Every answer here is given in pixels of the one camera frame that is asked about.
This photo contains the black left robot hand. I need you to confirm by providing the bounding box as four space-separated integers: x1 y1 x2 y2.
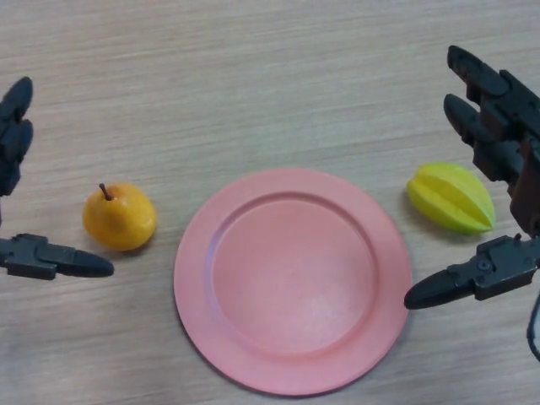
0 76 116 280

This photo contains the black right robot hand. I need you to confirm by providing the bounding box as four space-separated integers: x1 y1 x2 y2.
403 45 540 311

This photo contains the yellow pear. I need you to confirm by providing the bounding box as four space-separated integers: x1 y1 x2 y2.
81 181 158 252

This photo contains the pink round plate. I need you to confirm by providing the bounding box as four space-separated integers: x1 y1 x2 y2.
173 167 413 397

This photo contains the yellow-green starfruit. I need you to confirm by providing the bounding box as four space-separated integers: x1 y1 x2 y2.
406 161 497 236

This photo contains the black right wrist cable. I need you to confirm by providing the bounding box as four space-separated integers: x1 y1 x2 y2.
524 290 540 363

